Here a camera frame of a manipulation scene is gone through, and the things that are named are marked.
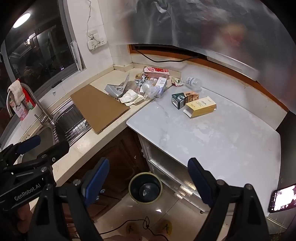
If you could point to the brown wooden cabinet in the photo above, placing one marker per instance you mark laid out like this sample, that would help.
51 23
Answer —
115 148

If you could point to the window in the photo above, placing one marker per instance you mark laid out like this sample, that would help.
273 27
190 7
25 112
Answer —
46 46

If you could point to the crumpled white tissue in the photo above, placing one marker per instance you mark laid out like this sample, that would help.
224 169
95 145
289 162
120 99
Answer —
129 97

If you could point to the white medicine box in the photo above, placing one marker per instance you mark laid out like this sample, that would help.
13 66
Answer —
160 83

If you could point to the smartphone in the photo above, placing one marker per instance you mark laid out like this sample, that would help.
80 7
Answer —
282 197

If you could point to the dark green box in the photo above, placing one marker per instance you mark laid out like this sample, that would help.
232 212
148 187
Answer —
178 100

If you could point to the round dark trash bin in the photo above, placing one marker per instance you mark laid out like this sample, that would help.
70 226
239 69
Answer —
134 185

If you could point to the yellow slipper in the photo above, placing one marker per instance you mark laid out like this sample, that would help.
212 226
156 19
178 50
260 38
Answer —
166 227
133 228

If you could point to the white ribbed glass cabinet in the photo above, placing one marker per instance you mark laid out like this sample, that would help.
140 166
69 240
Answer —
166 166

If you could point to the strawberry milk carton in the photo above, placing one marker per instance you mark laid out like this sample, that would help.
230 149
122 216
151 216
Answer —
155 72

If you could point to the stainless steel sink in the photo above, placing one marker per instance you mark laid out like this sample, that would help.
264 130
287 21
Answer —
44 139

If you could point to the clear plastic bag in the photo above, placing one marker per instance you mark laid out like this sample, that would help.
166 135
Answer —
148 88

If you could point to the pink package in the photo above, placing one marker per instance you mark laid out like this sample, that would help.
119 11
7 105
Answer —
20 112

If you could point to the brown fibre scrap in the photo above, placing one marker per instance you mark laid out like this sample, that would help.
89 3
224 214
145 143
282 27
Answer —
139 75

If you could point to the brown cardboard sheet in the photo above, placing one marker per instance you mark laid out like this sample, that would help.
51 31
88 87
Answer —
97 109

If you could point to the red bottle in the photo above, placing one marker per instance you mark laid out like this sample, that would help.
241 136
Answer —
29 97

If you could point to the yellow box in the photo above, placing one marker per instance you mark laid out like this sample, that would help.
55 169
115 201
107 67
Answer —
201 106

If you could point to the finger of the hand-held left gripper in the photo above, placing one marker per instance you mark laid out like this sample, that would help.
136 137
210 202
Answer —
55 151
29 143

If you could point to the clear plastic bottle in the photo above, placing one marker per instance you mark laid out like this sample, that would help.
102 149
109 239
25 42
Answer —
193 83

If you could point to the person's left hand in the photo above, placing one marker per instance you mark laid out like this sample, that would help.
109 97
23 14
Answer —
23 217

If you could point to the small orange carton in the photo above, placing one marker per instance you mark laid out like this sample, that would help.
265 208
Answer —
193 96

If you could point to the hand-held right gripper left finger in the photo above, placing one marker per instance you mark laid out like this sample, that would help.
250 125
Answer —
97 180

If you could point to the steel faucet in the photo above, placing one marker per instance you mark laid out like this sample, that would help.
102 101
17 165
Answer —
44 111

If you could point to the black white patterned wrapper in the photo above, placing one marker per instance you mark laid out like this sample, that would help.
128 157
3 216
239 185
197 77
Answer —
140 81

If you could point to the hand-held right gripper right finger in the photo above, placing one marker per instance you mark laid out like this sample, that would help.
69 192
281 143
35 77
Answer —
198 183

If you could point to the white wall socket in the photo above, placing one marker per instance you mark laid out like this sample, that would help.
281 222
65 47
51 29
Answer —
93 34
97 44

